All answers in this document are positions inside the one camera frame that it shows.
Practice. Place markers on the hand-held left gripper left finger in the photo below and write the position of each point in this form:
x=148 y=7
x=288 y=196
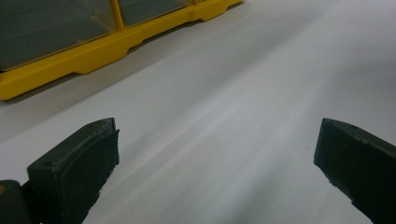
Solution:
x=74 y=171

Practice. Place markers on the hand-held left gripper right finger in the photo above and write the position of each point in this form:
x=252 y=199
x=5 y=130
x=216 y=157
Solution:
x=361 y=165

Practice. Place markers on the yellow black drawer organizer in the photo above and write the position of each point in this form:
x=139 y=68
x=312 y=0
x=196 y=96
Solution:
x=93 y=56

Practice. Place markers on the group of clear drawers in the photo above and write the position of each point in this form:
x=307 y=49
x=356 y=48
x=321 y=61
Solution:
x=56 y=28

